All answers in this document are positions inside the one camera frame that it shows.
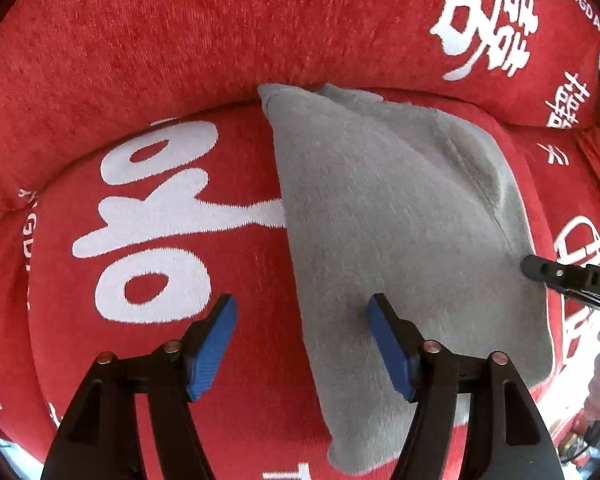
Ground red printed sofa back cushion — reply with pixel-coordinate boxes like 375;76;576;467
0;0;600;231

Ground grey fuzzy sweater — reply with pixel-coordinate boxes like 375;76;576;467
257;84;555;476

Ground red printed sofa seat cushion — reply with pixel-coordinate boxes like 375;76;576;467
0;87;600;480

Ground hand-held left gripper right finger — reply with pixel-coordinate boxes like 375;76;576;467
367;294;566;480

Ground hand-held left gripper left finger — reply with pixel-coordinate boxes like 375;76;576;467
40;294;238;480

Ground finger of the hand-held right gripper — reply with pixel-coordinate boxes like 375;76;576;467
522;255;600;319

